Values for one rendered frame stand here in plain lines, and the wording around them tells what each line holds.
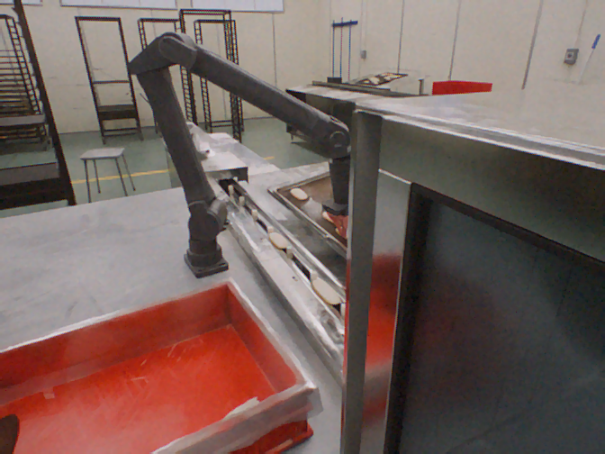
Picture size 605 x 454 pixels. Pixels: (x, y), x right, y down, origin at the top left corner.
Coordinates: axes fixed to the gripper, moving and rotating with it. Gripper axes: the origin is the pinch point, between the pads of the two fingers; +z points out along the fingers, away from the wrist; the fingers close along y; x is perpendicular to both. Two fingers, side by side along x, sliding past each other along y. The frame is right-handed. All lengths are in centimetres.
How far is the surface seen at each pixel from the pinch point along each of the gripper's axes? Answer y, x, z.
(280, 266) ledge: -20.0, 1.8, 1.1
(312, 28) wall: 461, 660, -18
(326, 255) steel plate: -4.2, 6.1, 8.0
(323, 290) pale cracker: -17.7, -12.1, 2.0
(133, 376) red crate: -56, -10, -1
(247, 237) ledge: -19.4, 20.7, 0.8
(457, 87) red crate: 304, 196, 43
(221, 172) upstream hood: -5, 69, -2
